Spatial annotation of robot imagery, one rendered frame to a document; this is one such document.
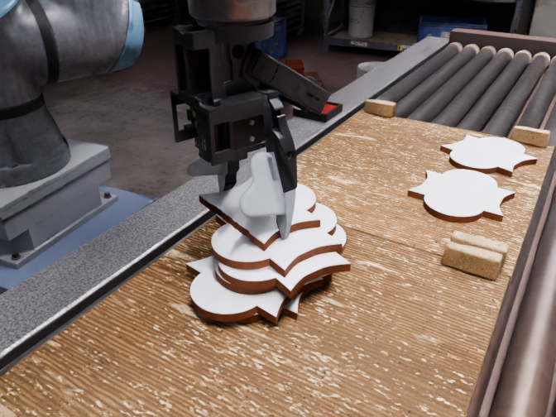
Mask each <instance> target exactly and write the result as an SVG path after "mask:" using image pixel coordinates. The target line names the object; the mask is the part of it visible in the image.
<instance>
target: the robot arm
mask: <svg viewBox="0 0 556 417"><path fill-rule="evenodd" d="M188 8H189V14H190V15H191V16H192V17H193V18H194V19H192V24H189V25H183V26H172V27H171V28H172V36H173V45H174V52H175V68H176V77H177V85H178V88H177V89H172V90H170V101H171V108H172V116H173V123H174V131H175V142H180V141H186V140H189V139H192V138H194V143H195V146H196V147H197V148H199V157H198V158H197V159H195V160H194V161H192V162H190V163H189V165H188V168H187V173H188V174H189V175H191V176H200V175H218V186H219V191H220V192H223V191H226V190H229V189H232V188H233V186H234V185H235V184H236V183H237V172H238V170H239V161H241V160H244V159H246V158H247V153H248V152H251V151H256V150H259V149H261V148H264V147H265V148H266V152H263V151H260V152H257V153H255V154H254V155H253V156H252V158H251V160H250V168H251V173H252V184H251V185H250V186H249V187H248V189H247V190H246V191H245V192H244V193H243V194H242V196H241V197H240V199H239V205H240V209H241V211H242V213H243V214H244V215H246V216H248V217H258V216H270V215H276V222H277V226H278V229H279V232H280V238H281V240H285V239H287V238H288V237H289V235H290V227H291V223H292V218H293V213H294V209H295V189H296V188H297V186H298V185H297V158H296V151H295V144H294V141H293V137H292V136H291V133H290V129H289V127H288V124H287V121H286V115H285V114H284V111H283V108H284V106H283V105H282V102H281V100H280V98H279V97H278V94H280V95H282V96H283V97H284V98H285V101H286V102H287V103H289V104H291V105H292V107H293V108H295V109H297V110H303V111H305V112H307V113H309V111H312V112H314V113H317V114H319V115H321V113H322V111H323V110H324V107H325V105H326V103H327V101H328V99H329V97H330V95H331V93H330V92H329V91H327V90H325V89H323V88H322V86H323V85H322V84H321V83H320V82H318V81H317V80H315V79H314V78H313V77H312V76H308V75H305V74H301V73H300V72H299V73H297V72H296V71H294V70H292V69H291V68H289V67H288V66H286V65H284V64H282V63H281V62H280V61H278V60H276V59H275V58H273V57H271V56H270V55H268V54H267V53H265V52H263V51H262V50H259V49H257V48H256V47H255V41H263V40H266V39H269V38H271V37H273V36H274V18H273V17H272V16H273V14H274V13H275V12H276V0H188ZM143 38H144V23H143V16H142V11H141V6H140V3H139V2H137V0H0V189H4V188H11V187H16V186H20V185H27V184H30V183H33V182H36V181H38V180H43V179H44V178H47V177H49V176H51V175H53V174H55V173H57V172H58V171H60V170H62V169H63V168H64V167H65V166H66V165H67V164H68V163H69V162H70V158H71V154H70V148H69V144H68V142H67V140H66V138H65V136H64V135H63V134H61V133H60V129H59V128H58V126H57V125H56V123H55V120H54V118H53V117H52V116H51V115H50V112H49V111H48V109H47V107H46V104H45V100H44V97H43V93H42V89H41V86H42V85H46V84H54V83H59V82H63V81H67V80H72V79H80V78H84V77H89V76H93V75H97V74H111V73H112V72H113V71H116V70H123V69H126V68H128V67H130V66H132V65H133V64H134V63H135V62H136V61H137V59H138V56H139V55H140V53H141V48H142V45H143ZM182 103H186V104H187V105H189V106H190V108H189V109H186V110H187V119H188V120H189V121H191V122H192V123H190V124H186V125H184V129H181V130H179V125H178V118H177V109H176V105H178V104H182Z"/></svg>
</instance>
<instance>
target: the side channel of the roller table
mask: <svg viewBox="0 0 556 417"><path fill-rule="evenodd" d="M453 42H459V43H461V44H462V45H463V48H464V47H465V46H467V45H470V44H476V45H477V46H478V47H479V50H481V49H482V48H483V47H485V46H493V47H495V49H496V53H497V52H498V51H499V50H501V49H504V48H510V49H512V50H513V52H514V55H515V54H516V53H517V52H518V51H521V50H528V51H529V52H530V53H531V55H532V58H533V57H534V56H535V55H536V54H538V53H539V52H546V53H548V54H549V56H550V61H551V60H552V59H553V58H554V57H555V56H556V38H551V37H543V36H527V35H520V34H511V33H503V32H494V31H479V30H471V29H462V28H455V29H453V30H452V31H450V37H449V42H448V44H451V43H453Z"/></svg>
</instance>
